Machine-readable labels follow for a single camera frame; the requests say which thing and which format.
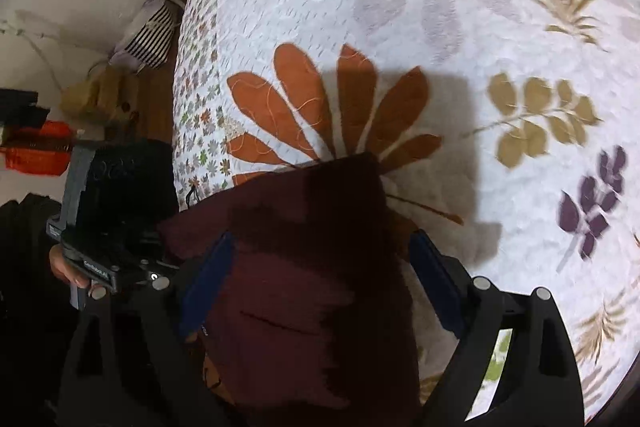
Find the black cloth item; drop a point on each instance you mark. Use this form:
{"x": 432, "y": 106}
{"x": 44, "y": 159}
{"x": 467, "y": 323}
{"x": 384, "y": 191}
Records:
{"x": 20, "y": 109}

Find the maroon pants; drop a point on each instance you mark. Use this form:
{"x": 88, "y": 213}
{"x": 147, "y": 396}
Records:
{"x": 300, "y": 307}

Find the orange mesh item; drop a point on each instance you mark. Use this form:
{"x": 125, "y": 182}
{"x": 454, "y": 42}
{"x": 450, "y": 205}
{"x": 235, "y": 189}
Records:
{"x": 35, "y": 149}

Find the white floral quilt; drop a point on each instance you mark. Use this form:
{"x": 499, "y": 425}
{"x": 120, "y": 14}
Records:
{"x": 450, "y": 57}

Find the person's dark clothing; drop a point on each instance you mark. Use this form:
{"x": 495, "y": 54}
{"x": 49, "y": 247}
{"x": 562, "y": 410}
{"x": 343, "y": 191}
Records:
{"x": 30, "y": 307}

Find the person's left hand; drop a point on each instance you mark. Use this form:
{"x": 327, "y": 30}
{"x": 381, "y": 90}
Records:
{"x": 70, "y": 272}

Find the striped bag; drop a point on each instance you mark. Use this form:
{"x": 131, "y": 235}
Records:
{"x": 147, "y": 39}

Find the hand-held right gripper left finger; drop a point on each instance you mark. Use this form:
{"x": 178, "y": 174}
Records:
{"x": 210, "y": 287}

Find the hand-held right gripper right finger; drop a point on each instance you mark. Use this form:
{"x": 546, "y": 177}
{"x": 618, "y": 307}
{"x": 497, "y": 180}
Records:
{"x": 440, "y": 287}

